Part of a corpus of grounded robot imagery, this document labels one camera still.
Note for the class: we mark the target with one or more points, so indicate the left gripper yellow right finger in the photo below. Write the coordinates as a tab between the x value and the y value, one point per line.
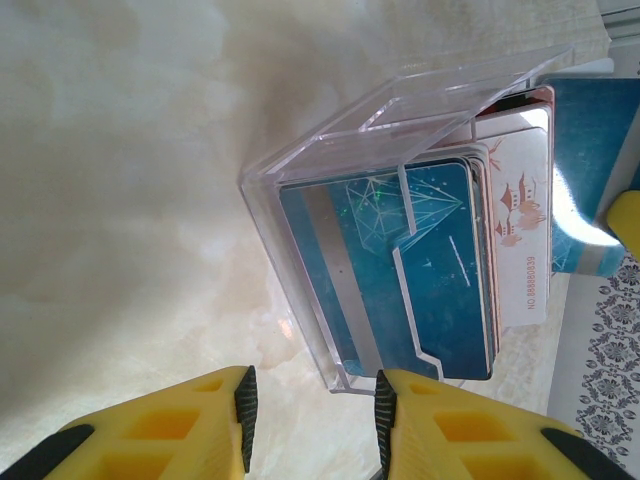
450	440

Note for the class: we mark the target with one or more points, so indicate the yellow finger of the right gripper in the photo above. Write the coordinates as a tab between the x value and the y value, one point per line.
625	217

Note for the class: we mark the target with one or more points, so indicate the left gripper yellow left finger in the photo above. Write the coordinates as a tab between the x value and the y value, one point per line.
165	430

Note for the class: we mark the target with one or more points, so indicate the blue card silver stripe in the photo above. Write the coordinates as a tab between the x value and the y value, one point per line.
585	150

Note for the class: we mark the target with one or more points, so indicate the clear acrylic card holder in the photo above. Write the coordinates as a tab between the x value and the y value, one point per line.
300	150

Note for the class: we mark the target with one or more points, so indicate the white card red houses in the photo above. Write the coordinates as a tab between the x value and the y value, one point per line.
525	240

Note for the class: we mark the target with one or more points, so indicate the aluminium frame post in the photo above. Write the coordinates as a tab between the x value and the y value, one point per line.
625	17

